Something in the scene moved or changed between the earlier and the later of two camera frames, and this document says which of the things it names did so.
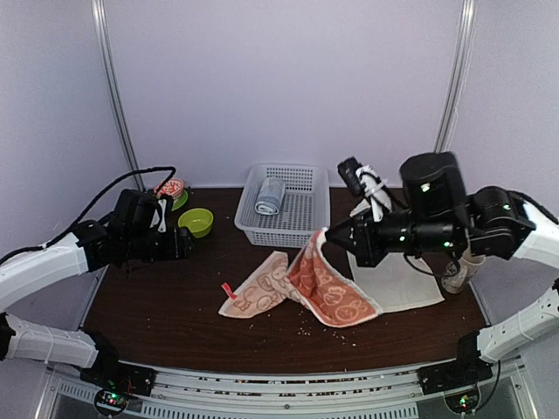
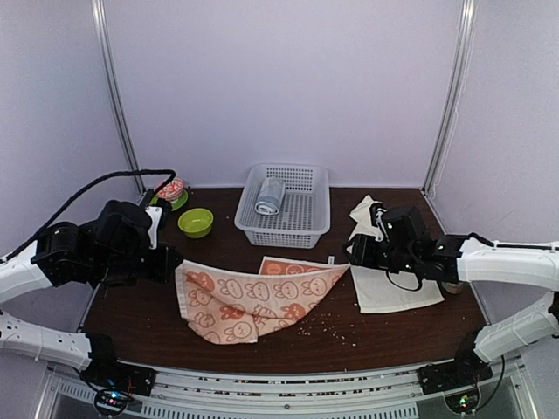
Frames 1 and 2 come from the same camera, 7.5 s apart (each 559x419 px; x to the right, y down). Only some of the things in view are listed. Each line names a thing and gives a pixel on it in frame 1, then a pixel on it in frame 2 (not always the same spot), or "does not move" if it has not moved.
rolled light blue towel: [270, 194] does not move
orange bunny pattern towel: [314, 284] -> [229, 307]
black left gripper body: [175, 249] -> [155, 271]
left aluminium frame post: [101, 27] does not move
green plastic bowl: [199, 221] does not move
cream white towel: [400, 281] does not move
